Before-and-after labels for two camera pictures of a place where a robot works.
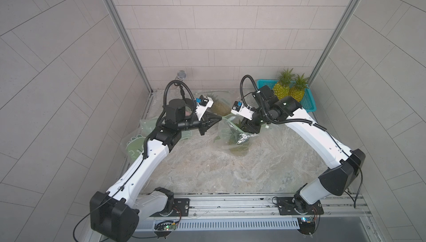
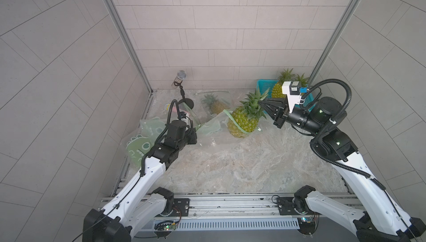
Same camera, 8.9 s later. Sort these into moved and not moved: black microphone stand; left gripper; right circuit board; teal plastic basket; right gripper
Moved: right gripper; left gripper
Not moved: teal plastic basket; black microphone stand; right circuit board
